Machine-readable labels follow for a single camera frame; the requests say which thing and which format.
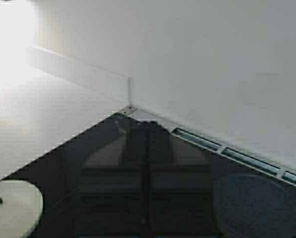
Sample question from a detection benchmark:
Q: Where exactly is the white frying pan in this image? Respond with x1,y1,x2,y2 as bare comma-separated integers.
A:
0,179,44,238

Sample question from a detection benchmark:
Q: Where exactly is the black frying pan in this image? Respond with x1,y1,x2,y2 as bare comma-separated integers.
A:
213,174,296,238

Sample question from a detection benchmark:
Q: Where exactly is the stainless steel stove range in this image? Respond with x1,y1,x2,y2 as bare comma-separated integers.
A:
8,113,296,238

